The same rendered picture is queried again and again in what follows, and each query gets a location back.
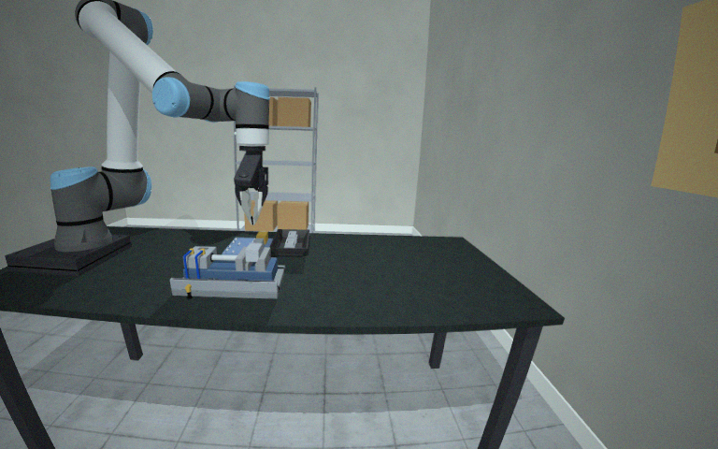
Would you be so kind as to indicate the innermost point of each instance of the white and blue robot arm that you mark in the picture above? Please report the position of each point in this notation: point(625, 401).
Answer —
point(80, 195)

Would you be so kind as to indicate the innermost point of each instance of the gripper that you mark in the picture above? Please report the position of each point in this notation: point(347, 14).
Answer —
point(243, 195)

